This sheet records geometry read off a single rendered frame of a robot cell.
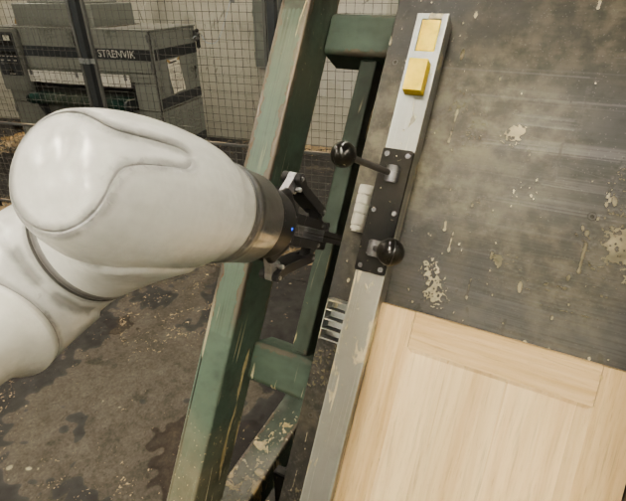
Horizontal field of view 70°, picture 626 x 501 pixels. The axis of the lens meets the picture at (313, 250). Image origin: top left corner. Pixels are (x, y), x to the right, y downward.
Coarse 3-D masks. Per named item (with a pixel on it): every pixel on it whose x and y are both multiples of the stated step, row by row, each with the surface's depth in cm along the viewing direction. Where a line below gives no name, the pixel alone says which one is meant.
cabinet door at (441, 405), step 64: (384, 320) 73; (448, 320) 70; (384, 384) 72; (448, 384) 69; (512, 384) 65; (576, 384) 62; (384, 448) 72; (448, 448) 68; (512, 448) 65; (576, 448) 62
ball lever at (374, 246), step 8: (384, 240) 60; (392, 240) 60; (368, 248) 70; (376, 248) 67; (384, 248) 59; (392, 248) 59; (400, 248) 59; (376, 256) 70; (384, 256) 59; (392, 256) 59; (400, 256) 59; (392, 264) 60
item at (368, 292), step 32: (416, 32) 71; (448, 32) 72; (416, 96) 71; (416, 128) 70; (416, 160) 72; (352, 288) 73; (384, 288) 72; (352, 320) 73; (352, 352) 72; (352, 384) 72; (320, 416) 74; (352, 416) 73; (320, 448) 73; (320, 480) 73
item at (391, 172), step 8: (336, 144) 63; (344, 144) 62; (352, 144) 63; (336, 152) 63; (344, 152) 62; (352, 152) 63; (336, 160) 63; (344, 160) 63; (352, 160) 63; (360, 160) 65; (376, 168) 68; (384, 168) 68; (392, 168) 69; (392, 176) 69
